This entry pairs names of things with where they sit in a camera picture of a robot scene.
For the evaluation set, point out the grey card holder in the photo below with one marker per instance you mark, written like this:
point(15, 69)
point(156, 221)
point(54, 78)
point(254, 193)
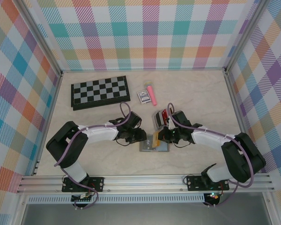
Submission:
point(145, 146)

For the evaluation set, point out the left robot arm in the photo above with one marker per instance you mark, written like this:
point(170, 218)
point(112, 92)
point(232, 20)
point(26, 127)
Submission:
point(103, 134)

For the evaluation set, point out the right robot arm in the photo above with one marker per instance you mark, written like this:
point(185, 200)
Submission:
point(208, 138)

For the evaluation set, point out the blue playing card box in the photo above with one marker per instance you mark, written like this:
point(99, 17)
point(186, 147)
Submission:
point(144, 96)

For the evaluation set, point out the pink toy microphone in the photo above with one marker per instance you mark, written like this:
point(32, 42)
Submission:
point(151, 95)

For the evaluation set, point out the black folding chess board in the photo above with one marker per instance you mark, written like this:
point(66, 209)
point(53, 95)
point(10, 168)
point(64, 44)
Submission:
point(99, 92)

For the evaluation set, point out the aluminium frame rail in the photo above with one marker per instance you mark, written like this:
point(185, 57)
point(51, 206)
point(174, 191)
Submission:
point(142, 182)
point(48, 122)
point(240, 117)

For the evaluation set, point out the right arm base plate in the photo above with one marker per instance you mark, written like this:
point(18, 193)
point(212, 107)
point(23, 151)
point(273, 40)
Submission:
point(192, 182)

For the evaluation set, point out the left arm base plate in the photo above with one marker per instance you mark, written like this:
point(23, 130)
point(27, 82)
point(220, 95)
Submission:
point(98, 184)

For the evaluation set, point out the aluminium frame post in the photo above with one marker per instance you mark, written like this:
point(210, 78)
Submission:
point(42, 35)
point(244, 35)

